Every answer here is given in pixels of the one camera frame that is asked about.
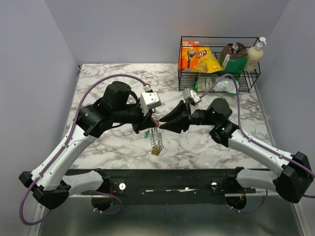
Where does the green white snack bag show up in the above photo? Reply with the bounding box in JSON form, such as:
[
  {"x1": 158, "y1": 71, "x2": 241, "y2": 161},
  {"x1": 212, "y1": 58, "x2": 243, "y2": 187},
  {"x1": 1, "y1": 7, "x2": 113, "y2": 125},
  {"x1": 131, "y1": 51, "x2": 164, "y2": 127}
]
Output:
[{"x1": 192, "y1": 77, "x2": 236, "y2": 95}]

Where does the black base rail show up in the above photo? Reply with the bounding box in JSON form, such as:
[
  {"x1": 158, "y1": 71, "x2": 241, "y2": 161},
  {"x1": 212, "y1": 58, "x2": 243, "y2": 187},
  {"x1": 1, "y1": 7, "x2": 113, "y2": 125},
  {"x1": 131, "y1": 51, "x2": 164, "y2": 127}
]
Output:
[{"x1": 81, "y1": 166, "x2": 256, "y2": 206}]

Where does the cream pump lotion bottle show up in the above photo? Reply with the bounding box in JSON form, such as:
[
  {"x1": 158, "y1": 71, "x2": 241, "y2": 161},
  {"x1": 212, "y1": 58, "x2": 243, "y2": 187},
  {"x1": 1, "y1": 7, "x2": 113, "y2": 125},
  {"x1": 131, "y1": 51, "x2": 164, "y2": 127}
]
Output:
[{"x1": 244, "y1": 37, "x2": 267, "y2": 72}]

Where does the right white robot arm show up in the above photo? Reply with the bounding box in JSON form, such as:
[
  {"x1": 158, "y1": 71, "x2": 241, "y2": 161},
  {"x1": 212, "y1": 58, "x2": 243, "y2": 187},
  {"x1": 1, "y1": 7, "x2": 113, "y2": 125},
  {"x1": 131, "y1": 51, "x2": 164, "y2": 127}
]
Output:
[{"x1": 160, "y1": 98, "x2": 314, "y2": 203}]

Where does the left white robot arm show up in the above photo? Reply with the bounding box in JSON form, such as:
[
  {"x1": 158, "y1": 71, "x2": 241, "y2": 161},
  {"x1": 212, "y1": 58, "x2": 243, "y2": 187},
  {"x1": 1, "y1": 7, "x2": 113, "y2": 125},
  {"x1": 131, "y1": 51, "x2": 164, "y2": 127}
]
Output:
[{"x1": 19, "y1": 81, "x2": 161, "y2": 210}]

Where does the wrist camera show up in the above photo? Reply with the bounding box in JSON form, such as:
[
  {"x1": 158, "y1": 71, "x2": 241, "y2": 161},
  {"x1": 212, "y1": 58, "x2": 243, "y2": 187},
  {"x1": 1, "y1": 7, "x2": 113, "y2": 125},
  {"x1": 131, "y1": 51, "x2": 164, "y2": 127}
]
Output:
[
  {"x1": 183, "y1": 88, "x2": 201, "y2": 106},
  {"x1": 139, "y1": 92, "x2": 161, "y2": 113}
]

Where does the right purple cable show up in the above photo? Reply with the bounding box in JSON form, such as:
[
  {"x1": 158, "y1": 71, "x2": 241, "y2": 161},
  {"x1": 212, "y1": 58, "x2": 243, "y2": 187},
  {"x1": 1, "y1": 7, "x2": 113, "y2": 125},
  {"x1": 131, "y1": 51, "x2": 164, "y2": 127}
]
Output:
[{"x1": 196, "y1": 73, "x2": 315, "y2": 213}]

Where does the orange razor package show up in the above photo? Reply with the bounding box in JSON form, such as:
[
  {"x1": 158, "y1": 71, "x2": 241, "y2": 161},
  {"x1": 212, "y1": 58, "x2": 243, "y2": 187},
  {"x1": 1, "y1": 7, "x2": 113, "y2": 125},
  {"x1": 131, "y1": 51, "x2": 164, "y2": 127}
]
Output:
[{"x1": 180, "y1": 41, "x2": 199, "y2": 70}]

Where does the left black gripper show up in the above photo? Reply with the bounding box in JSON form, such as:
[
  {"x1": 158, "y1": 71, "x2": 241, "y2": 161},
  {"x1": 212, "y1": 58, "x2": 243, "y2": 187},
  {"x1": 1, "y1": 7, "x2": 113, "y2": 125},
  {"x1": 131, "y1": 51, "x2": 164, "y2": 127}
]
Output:
[{"x1": 113, "y1": 99, "x2": 157, "y2": 134}]

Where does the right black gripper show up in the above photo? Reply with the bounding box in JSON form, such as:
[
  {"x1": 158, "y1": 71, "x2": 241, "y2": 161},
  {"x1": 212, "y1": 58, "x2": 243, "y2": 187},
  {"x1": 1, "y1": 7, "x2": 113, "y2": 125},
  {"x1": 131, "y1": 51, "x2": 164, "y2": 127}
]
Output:
[{"x1": 158, "y1": 99, "x2": 218, "y2": 134}]

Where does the yellow chips bag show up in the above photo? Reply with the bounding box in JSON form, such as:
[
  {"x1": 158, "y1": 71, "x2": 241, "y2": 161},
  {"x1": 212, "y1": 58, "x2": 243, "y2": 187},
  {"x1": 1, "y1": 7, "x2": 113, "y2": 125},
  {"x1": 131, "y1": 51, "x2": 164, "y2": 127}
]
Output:
[{"x1": 192, "y1": 46, "x2": 224, "y2": 73}]

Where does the yellow key tag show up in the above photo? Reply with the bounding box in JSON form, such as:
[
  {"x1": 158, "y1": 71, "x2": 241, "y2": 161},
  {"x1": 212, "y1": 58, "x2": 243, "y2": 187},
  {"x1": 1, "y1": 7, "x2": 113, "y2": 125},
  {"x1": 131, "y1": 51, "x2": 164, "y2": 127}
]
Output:
[{"x1": 151, "y1": 147, "x2": 160, "y2": 156}]

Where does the round metal keyring disc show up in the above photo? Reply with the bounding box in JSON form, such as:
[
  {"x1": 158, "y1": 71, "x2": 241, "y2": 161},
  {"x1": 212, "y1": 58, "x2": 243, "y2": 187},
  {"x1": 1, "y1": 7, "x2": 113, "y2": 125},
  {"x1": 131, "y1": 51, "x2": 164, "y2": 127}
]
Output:
[{"x1": 149, "y1": 121, "x2": 164, "y2": 152}]

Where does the green key tag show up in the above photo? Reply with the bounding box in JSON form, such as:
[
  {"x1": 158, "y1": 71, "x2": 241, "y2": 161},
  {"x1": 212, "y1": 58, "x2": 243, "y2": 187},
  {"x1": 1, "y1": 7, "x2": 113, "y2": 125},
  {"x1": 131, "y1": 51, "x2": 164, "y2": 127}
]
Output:
[{"x1": 144, "y1": 130, "x2": 150, "y2": 138}]

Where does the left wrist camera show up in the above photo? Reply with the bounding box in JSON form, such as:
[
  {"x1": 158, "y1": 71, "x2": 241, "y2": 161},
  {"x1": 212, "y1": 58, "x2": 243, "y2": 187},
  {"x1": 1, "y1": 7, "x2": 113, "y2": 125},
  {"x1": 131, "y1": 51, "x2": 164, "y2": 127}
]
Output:
[{"x1": 139, "y1": 92, "x2": 161, "y2": 113}]

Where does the black wire basket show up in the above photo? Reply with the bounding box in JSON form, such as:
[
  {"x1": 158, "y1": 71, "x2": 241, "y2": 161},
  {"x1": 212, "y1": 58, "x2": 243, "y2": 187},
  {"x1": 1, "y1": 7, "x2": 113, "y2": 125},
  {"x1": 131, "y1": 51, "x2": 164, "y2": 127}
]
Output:
[{"x1": 178, "y1": 36, "x2": 260, "y2": 92}]

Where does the brown and green bag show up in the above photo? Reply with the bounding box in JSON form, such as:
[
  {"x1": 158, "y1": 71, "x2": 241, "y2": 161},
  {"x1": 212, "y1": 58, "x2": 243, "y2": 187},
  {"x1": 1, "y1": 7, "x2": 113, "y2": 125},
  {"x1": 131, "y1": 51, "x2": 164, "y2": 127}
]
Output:
[{"x1": 219, "y1": 42, "x2": 248, "y2": 77}]

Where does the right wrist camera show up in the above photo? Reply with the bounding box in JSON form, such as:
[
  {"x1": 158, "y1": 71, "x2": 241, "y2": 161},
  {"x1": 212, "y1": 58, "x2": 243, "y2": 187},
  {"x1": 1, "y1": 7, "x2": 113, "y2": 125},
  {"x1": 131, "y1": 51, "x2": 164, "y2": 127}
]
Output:
[{"x1": 183, "y1": 88, "x2": 201, "y2": 106}]

